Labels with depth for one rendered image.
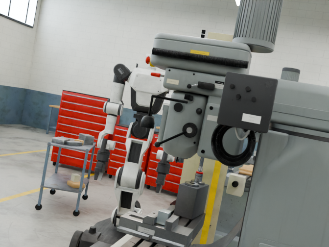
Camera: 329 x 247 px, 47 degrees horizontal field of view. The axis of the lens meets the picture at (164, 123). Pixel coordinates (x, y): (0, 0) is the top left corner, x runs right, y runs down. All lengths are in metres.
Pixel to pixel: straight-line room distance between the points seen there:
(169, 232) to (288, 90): 0.84
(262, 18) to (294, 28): 9.35
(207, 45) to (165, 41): 0.20
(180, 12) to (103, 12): 2.47
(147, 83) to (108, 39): 9.60
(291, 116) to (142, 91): 1.20
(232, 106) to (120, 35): 10.67
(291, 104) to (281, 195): 0.40
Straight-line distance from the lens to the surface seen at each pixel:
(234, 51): 1.77
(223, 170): 3.64
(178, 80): 1.81
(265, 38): 1.83
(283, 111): 1.75
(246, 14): 1.85
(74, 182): 5.01
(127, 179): 2.61
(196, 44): 1.81
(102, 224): 3.01
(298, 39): 11.12
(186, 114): 1.81
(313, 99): 1.77
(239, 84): 1.51
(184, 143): 1.82
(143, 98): 2.64
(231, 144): 1.76
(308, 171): 1.70
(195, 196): 2.28
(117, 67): 2.73
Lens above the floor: 1.56
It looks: 3 degrees down
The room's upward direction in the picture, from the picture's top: 11 degrees clockwise
